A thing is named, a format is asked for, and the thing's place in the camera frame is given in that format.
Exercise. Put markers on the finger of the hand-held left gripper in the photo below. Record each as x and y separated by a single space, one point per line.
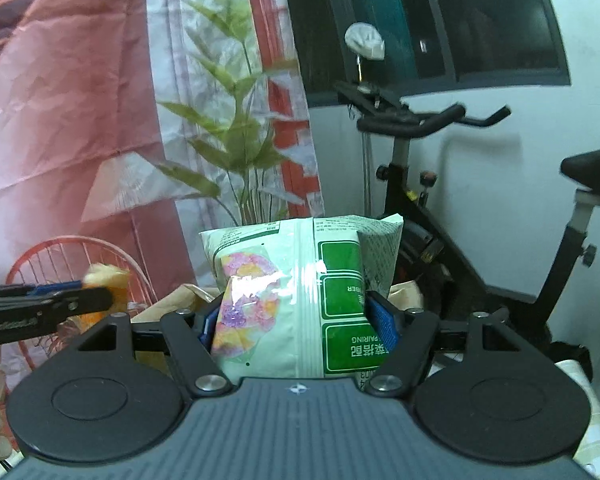
90 300
55 289

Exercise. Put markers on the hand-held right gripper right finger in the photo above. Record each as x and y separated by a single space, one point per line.
382 322

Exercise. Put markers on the dark window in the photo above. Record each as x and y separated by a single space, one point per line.
480 20

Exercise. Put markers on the light green snack bag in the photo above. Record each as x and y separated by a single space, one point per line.
300 285

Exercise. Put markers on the metal pole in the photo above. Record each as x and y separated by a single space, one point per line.
366 180

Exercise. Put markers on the red white printed wall cloth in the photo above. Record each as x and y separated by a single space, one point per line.
55 110

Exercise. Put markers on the green leafy plant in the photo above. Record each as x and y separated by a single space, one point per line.
235 125

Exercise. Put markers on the orange yellow snack packet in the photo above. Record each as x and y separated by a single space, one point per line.
107 277

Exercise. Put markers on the black exercise bike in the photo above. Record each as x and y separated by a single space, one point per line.
405 125

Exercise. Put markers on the white cloth cap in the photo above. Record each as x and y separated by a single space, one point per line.
364 40

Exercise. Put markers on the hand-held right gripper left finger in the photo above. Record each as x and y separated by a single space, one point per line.
207 322

